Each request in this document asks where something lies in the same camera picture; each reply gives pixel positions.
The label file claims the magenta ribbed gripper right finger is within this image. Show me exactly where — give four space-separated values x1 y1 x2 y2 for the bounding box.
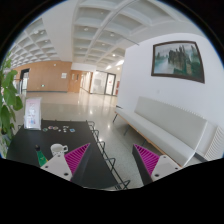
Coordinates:
132 144 181 185

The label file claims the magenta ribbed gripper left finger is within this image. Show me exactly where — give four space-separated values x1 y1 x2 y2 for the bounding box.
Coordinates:
41 143 90 181

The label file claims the white polka dot mug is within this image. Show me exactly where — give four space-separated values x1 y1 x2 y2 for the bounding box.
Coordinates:
50 143 68 156

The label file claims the green glass bottle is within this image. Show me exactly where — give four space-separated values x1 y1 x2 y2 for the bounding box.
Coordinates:
35 145 48 166

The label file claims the long white bench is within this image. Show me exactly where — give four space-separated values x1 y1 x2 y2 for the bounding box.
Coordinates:
115 96 224 166

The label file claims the acrylic sign stand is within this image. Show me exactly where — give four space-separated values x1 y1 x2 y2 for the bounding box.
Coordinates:
24 97 41 130

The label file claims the green leafy potted plant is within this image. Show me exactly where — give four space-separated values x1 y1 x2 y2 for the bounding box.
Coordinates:
0 56 23 158

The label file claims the framed landscape painting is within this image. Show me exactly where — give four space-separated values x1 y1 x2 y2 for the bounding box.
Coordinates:
151 41 205 83

